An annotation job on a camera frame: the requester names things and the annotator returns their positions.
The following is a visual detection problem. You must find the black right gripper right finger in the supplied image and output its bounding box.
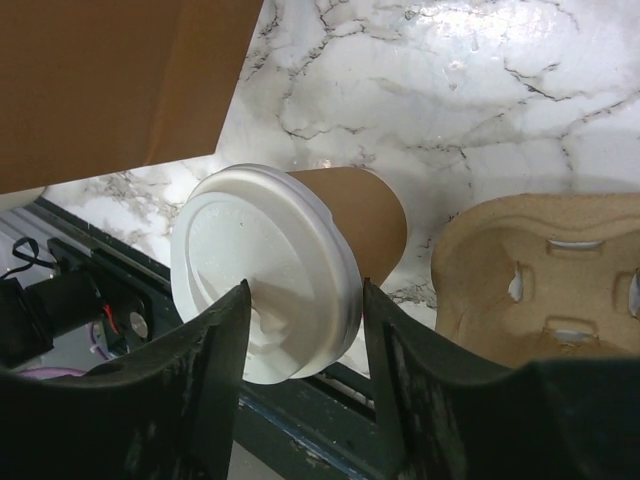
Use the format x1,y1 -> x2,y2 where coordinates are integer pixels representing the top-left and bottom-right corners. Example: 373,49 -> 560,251
363,283 -> 639,479

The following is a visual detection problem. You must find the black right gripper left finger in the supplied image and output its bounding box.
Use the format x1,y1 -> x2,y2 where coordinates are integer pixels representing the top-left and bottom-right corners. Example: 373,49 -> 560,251
1,283 -> 250,479

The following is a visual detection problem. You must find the cardboard cup carrier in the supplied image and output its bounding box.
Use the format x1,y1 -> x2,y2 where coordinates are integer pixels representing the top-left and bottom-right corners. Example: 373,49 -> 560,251
431,193 -> 639,368

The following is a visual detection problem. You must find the white plastic cup lid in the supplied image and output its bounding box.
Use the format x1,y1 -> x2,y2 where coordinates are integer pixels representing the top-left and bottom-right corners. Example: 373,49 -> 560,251
170,164 -> 362,385

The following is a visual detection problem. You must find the brown paper coffee cup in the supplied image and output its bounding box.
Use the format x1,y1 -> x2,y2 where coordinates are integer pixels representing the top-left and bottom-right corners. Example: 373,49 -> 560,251
283,167 -> 408,285

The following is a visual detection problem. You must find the brown paper bag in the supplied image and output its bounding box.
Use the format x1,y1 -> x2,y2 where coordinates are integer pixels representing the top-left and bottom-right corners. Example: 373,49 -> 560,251
1,1 -> 262,193

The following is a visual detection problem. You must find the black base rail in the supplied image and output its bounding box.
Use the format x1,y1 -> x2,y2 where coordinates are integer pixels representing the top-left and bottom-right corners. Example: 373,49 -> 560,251
1,200 -> 388,479

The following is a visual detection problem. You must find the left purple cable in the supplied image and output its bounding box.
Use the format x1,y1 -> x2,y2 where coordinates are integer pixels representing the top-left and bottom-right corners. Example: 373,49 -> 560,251
14,324 -> 109,379

